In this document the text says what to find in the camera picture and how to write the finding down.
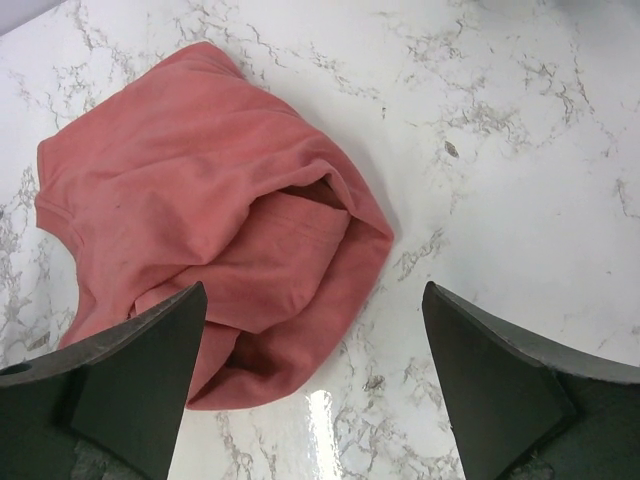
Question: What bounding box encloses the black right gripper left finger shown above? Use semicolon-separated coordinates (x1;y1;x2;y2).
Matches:
1;283;207;479

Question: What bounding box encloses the salmon pink t shirt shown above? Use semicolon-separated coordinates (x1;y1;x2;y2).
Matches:
35;42;394;410

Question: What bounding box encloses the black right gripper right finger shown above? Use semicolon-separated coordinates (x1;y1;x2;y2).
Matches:
422;282;639;479

